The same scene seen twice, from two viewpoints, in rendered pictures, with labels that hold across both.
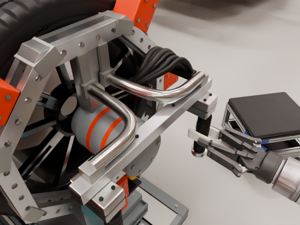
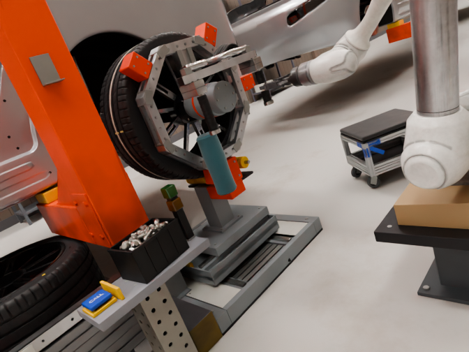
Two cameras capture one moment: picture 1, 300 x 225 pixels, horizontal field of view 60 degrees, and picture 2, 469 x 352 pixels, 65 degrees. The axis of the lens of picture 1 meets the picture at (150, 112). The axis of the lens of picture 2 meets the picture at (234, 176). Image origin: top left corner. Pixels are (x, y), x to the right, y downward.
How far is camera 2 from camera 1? 117 cm
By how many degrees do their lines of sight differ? 26
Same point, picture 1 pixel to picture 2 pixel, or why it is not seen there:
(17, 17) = (147, 42)
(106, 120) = not seen: hidden behind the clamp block
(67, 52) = (170, 48)
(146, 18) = (211, 38)
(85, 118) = not seen: hidden behind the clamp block
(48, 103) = (169, 94)
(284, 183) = (301, 72)
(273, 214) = not seen: hidden behind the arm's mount
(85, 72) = (181, 60)
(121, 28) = (197, 40)
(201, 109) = (251, 64)
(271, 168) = (294, 70)
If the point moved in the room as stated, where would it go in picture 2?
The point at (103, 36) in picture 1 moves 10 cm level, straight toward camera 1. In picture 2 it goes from (188, 43) to (187, 41)
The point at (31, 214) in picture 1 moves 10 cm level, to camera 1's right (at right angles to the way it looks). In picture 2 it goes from (167, 144) to (190, 135)
